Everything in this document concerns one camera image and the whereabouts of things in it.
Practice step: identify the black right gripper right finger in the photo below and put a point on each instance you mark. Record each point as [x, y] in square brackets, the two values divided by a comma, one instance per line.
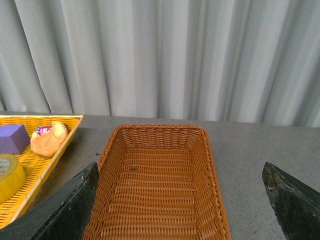
[295, 204]

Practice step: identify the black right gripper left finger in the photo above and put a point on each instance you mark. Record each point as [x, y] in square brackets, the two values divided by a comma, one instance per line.
[63, 215]

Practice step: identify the yellow tape roll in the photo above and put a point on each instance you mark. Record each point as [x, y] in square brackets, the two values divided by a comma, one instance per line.
[12, 176]

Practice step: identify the yellow wicker basket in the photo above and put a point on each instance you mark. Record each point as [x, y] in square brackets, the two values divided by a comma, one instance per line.
[37, 168]

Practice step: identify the orange wicker basket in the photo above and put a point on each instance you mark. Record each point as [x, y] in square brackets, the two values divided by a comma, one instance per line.
[158, 182]

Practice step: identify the croissant bread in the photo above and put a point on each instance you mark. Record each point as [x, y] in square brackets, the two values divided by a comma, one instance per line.
[48, 143]

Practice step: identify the small purple packet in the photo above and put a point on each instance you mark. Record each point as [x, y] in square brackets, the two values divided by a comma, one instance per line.
[43, 129]

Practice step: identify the purple foam block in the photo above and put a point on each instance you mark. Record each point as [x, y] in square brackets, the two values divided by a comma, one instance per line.
[14, 139]

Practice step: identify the grey curtain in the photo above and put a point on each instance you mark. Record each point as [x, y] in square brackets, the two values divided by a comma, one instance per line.
[249, 61]

